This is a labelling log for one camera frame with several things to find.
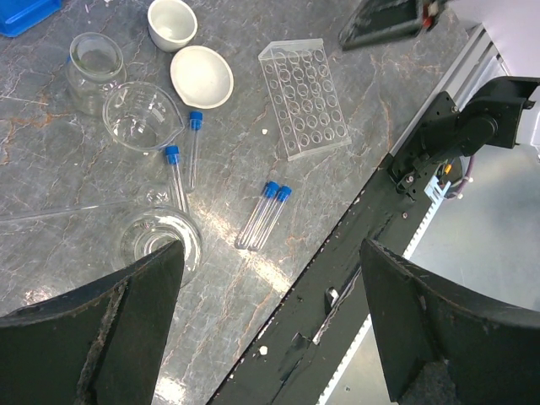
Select white ceramic crucible cup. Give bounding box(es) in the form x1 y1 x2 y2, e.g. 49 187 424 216
147 0 198 52

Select clear acrylic test tube rack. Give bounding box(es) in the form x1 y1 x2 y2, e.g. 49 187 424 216
258 39 351 161

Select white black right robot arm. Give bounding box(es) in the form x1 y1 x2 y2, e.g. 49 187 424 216
338 1 539 194

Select blue plastic compartment bin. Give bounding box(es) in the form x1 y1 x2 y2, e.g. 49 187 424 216
0 0 62 38

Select clear glass beaker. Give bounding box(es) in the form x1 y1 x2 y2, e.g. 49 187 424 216
102 81 185 152

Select white ceramic evaporating dish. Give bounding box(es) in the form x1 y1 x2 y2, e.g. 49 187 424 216
170 46 235 110

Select clear glass flask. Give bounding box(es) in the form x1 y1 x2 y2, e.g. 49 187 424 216
111 182 203 287

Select clear glass jar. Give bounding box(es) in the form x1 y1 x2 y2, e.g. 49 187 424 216
65 32 127 116

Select clear glass stirring rod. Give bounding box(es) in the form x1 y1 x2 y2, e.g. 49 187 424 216
1 200 132 224

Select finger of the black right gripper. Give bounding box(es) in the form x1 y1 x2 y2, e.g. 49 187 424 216
338 0 422 51

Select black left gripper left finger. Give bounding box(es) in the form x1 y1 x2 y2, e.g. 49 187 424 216
1 241 185 404

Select blue capped test tube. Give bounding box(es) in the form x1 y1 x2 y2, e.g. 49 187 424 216
235 181 279 250
165 145 189 213
186 111 203 192
248 186 292 251

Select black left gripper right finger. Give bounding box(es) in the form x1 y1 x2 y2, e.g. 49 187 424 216
360 240 539 404

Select light blue cable duct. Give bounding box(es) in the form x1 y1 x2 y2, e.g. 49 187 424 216
320 176 448 405

